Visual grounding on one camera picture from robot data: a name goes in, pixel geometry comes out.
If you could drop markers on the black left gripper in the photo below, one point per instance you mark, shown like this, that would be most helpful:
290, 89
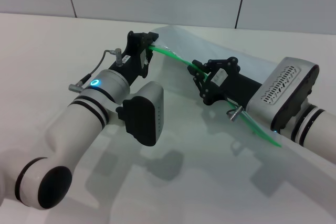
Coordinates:
131, 58

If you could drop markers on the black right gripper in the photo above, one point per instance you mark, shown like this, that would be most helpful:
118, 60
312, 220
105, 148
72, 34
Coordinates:
233, 85

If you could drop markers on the translucent green zip document bag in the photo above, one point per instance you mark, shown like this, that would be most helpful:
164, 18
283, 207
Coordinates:
210, 48

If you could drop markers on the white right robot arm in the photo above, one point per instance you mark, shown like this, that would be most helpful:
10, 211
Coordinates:
317, 134

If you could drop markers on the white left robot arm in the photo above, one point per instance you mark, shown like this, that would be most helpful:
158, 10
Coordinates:
76, 127

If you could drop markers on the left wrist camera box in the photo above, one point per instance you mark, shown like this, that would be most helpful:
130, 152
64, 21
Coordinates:
145, 113

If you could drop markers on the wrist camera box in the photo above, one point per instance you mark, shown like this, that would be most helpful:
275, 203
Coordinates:
286, 90
145, 113

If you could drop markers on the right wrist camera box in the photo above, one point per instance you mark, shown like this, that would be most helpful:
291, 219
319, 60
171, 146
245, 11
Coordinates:
286, 90

